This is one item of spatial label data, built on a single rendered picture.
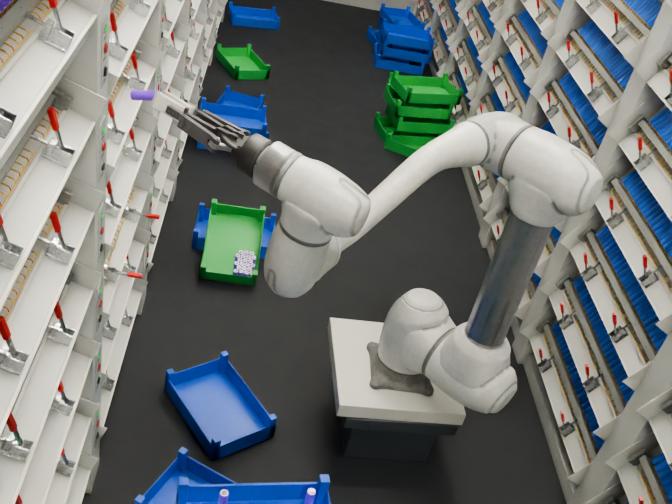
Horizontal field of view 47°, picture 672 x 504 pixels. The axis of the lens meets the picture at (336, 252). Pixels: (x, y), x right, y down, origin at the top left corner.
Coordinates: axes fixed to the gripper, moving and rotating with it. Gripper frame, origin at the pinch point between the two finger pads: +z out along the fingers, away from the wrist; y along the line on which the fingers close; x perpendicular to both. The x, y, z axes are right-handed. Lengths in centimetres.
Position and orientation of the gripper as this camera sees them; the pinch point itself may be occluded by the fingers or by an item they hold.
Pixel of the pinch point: (172, 106)
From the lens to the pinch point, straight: 147.2
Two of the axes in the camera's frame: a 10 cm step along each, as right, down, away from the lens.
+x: 4.2, -8.2, -4.0
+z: -8.4, -5.1, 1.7
